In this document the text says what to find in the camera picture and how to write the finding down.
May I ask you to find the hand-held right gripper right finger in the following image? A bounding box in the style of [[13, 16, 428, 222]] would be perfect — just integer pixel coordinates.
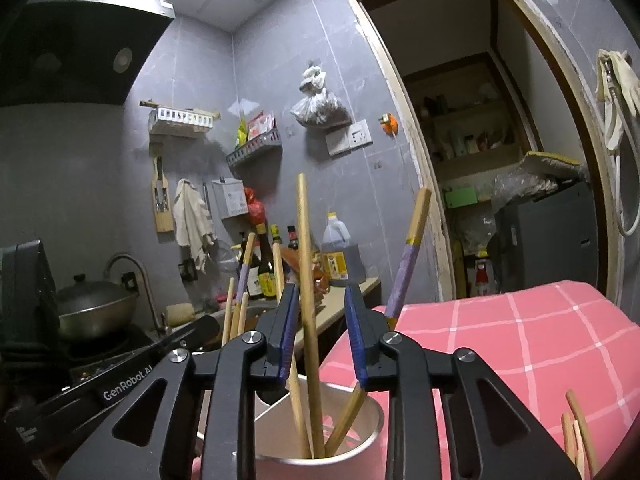
[[344, 282, 583, 480]]

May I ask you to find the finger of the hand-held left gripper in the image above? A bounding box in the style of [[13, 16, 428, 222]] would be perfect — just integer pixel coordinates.
[[164, 314, 222, 362]]

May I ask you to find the worn wooden door frame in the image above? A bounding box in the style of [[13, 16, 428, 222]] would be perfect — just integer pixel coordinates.
[[345, 0, 621, 311]]

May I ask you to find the pink checked tablecloth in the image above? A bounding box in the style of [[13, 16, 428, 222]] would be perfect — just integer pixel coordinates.
[[190, 280, 640, 480]]

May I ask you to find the white wall socket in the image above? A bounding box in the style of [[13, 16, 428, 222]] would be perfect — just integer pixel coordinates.
[[348, 119, 373, 150]]

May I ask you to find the grey wall rack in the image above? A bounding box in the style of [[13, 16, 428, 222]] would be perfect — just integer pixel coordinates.
[[226, 130, 283, 168]]

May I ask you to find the red plastic bag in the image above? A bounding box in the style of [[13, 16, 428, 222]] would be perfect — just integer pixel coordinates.
[[243, 187, 266, 228]]

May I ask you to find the dark grey cabinet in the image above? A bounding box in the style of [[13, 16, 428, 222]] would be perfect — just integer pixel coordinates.
[[492, 180, 601, 293]]

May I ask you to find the yellow edged cushion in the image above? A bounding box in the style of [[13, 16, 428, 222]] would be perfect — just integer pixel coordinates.
[[519, 150, 586, 181]]

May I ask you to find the white wall switch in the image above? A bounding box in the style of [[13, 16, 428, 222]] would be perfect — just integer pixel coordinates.
[[326, 127, 352, 157]]

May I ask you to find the yellow container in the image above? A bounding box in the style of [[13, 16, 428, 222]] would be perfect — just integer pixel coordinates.
[[452, 240, 466, 286]]

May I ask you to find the curved metal faucet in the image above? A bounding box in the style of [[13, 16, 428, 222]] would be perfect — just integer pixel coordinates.
[[104, 253, 163, 333]]

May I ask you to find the plain wooden chopstick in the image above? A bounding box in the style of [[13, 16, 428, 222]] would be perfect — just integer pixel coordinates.
[[296, 172, 327, 461]]

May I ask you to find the metal wall tap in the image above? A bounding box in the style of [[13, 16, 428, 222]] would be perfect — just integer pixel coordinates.
[[602, 55, 616, 106]]

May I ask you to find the red and white canister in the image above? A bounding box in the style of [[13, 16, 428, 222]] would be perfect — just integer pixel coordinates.
[[472, 252, 493, 297]]

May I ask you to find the crumpled clear plastic wrap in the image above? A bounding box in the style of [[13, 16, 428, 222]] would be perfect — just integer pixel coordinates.
[[490, 165, 558, 206]]

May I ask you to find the white dish towel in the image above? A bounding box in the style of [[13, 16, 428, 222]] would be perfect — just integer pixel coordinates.
[[172, 178, 217, 275]]

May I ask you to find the black handled knife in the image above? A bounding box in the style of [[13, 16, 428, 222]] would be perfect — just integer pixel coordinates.
[[155, 156, 167, 212]]

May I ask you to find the white plastic chopstick holder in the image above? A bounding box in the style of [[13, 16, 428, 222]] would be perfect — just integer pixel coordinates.
[[192, 381, 387, 480]]

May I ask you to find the black range hood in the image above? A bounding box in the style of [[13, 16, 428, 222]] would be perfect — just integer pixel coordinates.
[[0, 0, 176, 108]]

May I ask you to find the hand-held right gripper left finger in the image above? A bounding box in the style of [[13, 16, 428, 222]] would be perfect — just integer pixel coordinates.
[[56, 282, 301, 480]]

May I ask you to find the red snack packet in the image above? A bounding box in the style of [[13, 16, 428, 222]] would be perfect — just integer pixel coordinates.
[[247, 111, 277, 138]]

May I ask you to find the large oil jug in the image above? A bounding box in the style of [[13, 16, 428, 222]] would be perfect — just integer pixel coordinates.
[[321, 211, 367, 288]]

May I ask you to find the wooden shelf unit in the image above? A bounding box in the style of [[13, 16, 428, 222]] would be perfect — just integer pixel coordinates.
[[402, 52, 538, 181]]

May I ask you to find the green box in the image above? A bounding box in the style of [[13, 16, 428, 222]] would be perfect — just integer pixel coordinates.
[[444, 186, 479, 208]]

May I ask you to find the metal strainer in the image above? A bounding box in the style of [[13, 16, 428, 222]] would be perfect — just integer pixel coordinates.
[[207, 240, 241, 277]]

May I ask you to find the bunch of wooden chopsticks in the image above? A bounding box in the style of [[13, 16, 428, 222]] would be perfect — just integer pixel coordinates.
[[220, 187, 598, 480]]

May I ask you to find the black induction cooker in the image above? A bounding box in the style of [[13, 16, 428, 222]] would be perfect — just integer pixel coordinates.
[[60, 322, 166, 386]]

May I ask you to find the dark wok lid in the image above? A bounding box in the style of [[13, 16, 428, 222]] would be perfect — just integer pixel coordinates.
[[54, 273, 136, 316]]

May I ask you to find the white wall basket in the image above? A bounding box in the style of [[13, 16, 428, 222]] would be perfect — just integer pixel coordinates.
[[148, 106, 216, 137]]

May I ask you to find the white perforated wall box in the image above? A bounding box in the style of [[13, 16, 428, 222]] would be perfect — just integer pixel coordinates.
[[210, 176, 248, 220]]

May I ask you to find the clear hanging plastic bag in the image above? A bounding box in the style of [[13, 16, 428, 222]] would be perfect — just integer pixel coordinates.
[[291, 62, 351, 128]]

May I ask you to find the dark metal wok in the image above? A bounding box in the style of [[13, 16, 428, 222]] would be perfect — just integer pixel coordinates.
[[55, 292, 140, 342]]

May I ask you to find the white hose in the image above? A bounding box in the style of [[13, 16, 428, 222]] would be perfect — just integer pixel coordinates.
[[612, 105, 640, 237]]

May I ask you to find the beige scrub sponge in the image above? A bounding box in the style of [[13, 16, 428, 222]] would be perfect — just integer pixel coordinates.
[[166, 303, 195, 327]]

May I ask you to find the dark bottle yellow label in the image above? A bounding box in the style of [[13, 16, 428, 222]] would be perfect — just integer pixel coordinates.
[[257, 224, 282, 298]]

